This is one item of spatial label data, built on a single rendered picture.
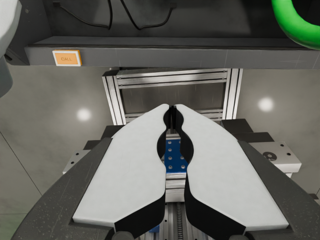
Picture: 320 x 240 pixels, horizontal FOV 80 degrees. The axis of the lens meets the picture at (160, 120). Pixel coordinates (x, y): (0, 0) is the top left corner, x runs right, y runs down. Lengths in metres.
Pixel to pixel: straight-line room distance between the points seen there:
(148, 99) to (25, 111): 1.09
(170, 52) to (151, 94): 0.87
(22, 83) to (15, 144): 0.68
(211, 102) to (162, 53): 0.95
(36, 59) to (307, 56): 0.55
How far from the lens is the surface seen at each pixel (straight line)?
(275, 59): 0.47
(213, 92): 1.29
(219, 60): 0.43
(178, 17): 0.52
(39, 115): 1.91
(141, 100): 1.29
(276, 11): 0.21
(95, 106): 1.64
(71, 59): 0.45
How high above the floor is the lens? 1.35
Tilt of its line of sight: 57 degrees down
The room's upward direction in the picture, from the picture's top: 177 degrees counter-clockwise
